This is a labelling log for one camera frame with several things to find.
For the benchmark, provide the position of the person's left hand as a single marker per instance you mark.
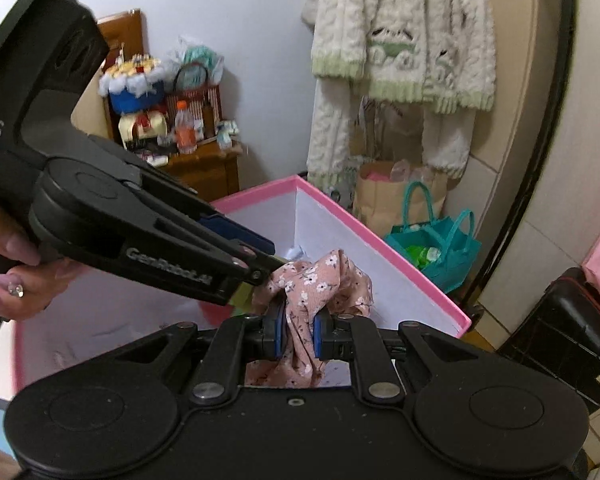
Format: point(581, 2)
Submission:
point(25, 290)

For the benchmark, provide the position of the black pole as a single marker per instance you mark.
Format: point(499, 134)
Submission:
point(569, 20)

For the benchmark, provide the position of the teal tote bag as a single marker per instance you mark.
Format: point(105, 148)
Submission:
point(450, 255)

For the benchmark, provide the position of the woven basket bag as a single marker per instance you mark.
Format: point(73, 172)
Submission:
point(210, 105)

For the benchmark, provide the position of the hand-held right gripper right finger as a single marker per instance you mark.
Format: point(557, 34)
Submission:
point(319, 336)

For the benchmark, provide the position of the black suitcase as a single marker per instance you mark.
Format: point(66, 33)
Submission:
point(565, 335)

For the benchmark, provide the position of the pink floral cloth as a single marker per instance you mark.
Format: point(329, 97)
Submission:
point(305, 280)

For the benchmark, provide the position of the brown paper bag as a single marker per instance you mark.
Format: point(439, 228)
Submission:
point(375, 200)

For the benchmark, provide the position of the orange drink bottle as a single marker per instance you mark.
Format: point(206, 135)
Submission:
point(185, 132)

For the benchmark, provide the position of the fluffy white cardigan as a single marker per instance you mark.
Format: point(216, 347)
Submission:
point(405, 10)

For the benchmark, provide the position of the small teal white packets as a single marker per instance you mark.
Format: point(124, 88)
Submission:
point(227, 135)

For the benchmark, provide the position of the white teal plastic pack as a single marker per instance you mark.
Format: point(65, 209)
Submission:
point(200, 57)

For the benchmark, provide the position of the fluffy white trousers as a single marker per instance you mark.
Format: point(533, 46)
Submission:
point(330, 135)

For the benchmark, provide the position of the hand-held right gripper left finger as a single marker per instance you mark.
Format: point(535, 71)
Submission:
point(278, 332)

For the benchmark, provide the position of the green round soft toy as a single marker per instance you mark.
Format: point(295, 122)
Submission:
point(241, 297)

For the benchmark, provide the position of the pink cardboard box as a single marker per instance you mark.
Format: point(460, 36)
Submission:
point(340, 240)

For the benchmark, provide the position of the wooden cabinet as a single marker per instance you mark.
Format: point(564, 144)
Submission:
point(205, 175)

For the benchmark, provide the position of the cream bag with red ribbon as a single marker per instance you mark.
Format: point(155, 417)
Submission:
point(150, 127)

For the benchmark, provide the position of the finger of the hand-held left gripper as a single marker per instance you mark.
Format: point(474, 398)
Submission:
point(240, 236)
point(180, 265)

